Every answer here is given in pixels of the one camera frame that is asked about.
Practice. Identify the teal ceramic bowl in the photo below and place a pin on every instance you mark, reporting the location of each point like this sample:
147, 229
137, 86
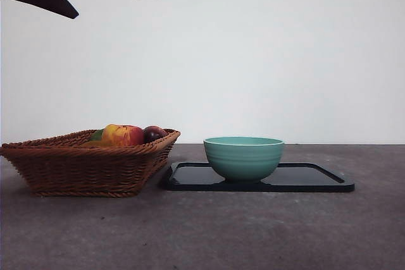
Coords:
243, 159

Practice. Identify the green avocado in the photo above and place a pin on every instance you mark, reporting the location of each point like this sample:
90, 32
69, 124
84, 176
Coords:
95, 136

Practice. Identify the red yellow apple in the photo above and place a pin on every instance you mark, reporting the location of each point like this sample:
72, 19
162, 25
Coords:
123, 135

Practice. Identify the dark red plum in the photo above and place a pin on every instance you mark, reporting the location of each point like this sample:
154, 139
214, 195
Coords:
154, 133

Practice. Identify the brown wicker basket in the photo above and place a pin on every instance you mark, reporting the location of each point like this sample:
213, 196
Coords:
79, 172

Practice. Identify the black rectangular tray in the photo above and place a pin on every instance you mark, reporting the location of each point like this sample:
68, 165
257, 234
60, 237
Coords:
300, 181

